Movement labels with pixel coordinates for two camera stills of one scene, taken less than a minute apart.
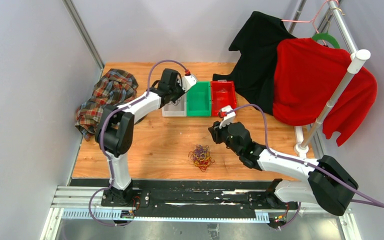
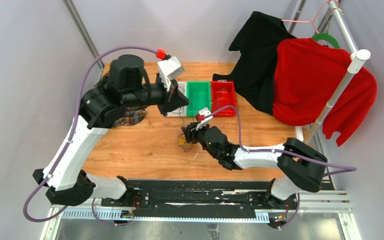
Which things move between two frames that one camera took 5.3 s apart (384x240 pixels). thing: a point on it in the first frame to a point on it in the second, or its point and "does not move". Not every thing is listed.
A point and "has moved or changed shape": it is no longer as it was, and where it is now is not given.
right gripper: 216,131 to 191,129
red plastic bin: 223,93 does not move
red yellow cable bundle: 201,156 to 183,143
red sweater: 307,74 does not move
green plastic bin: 198,100 does not move
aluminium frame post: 79,22 does not move
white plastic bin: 176,108 does not move
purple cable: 176,103 has moved or changed shape
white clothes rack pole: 358,58 does not move
